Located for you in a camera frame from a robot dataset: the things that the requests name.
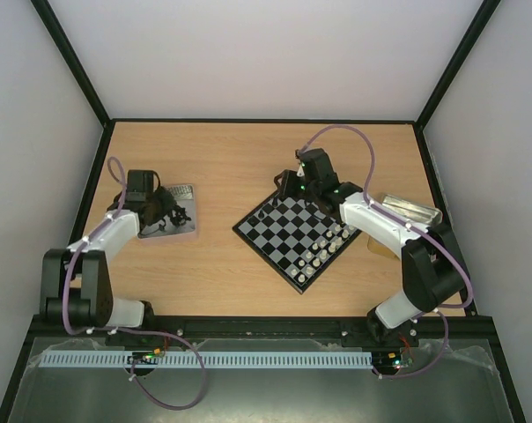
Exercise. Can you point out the metal tray of white pieces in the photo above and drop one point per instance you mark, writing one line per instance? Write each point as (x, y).
(421, 213)

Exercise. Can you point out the grey tray of black pieces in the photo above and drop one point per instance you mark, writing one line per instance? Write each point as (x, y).
(179, 218)

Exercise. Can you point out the black white chess board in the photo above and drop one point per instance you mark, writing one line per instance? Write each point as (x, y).
(287, 232)

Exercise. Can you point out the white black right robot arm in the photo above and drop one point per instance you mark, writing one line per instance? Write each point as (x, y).
(432, 265)

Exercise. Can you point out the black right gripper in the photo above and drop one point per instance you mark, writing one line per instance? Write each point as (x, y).
(290, 186)

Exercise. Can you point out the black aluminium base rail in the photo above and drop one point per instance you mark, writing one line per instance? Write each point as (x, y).
(345, 331)

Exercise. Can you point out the light blue slotted cable duct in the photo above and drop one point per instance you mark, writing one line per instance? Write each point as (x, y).
(210, 360)

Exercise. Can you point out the black enclosure frame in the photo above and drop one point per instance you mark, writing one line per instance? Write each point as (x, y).
(55, 29)

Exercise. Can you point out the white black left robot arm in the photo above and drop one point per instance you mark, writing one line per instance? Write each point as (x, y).
(75, 282)

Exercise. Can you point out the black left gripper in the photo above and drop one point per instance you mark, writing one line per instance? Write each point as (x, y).
(171, 205)

